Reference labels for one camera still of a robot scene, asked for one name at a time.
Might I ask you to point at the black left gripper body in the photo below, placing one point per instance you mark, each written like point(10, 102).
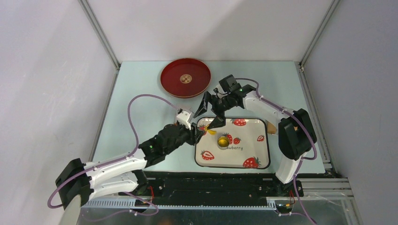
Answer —
point(186, 135)

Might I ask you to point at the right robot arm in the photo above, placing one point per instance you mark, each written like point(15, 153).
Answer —
point(296, 135)

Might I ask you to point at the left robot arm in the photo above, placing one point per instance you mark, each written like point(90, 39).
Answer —
point(125, 173)

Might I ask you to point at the red round plate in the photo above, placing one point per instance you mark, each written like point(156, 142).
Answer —
point(185, 77)

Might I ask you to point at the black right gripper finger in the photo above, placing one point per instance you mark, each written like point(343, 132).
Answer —
point(217, 122)
point(203, 106)

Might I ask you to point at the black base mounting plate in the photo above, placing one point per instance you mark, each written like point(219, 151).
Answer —
point(186, 189)

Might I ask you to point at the aluminium frame rail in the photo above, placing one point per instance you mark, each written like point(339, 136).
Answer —
point(326, 189)

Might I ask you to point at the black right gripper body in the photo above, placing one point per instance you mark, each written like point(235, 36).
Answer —
point(219, 106)

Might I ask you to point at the strawberry print tray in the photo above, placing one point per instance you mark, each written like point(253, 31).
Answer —
point(248, 146)

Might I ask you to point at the yellow dough trimmings strip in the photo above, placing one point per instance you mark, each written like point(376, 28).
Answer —
point(207, 130)

